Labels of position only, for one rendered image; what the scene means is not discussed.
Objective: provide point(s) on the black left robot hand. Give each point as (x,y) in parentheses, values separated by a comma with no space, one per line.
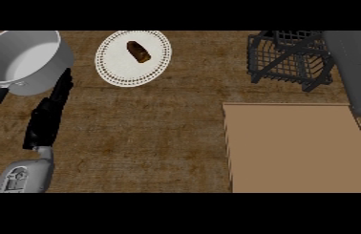
(45,116)

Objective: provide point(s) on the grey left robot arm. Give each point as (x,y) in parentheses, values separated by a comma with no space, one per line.
(28,174)

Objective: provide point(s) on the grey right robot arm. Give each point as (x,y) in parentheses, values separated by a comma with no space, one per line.
(350,69)

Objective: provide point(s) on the brown cupcake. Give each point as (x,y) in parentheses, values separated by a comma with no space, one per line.
(137,52)

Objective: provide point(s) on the grey metal pot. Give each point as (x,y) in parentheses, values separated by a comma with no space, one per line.
(28,61)

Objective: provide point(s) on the white round plate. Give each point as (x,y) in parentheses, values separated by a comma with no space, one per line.
(120,66)

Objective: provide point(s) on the tan rectangular board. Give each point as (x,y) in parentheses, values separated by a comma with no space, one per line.
(294,148)

